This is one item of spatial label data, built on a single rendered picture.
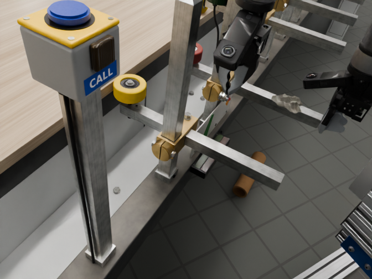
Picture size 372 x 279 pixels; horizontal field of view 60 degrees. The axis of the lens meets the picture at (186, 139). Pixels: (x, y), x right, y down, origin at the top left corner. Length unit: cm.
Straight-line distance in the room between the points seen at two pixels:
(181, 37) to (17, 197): 47
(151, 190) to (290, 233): 103
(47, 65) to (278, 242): 147
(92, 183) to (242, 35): 36
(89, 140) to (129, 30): 65
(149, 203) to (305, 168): 138
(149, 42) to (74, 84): 66
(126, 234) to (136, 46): 51
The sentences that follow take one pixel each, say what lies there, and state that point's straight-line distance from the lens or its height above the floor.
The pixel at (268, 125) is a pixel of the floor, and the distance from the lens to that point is 222.
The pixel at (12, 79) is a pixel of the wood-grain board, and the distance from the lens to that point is 85.
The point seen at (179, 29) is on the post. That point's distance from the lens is 58.
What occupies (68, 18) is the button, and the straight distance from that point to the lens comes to 34.
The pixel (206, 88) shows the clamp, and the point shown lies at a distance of 90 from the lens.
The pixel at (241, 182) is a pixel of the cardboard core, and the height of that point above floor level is 8.
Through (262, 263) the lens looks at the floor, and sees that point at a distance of 160.
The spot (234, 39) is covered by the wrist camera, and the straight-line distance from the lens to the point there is 60.
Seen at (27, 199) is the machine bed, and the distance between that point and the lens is 80.
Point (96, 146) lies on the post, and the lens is 46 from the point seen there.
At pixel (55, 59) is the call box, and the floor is 119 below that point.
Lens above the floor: 138
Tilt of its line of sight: 45 degrees down
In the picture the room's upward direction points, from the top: 10 degrees clockwise
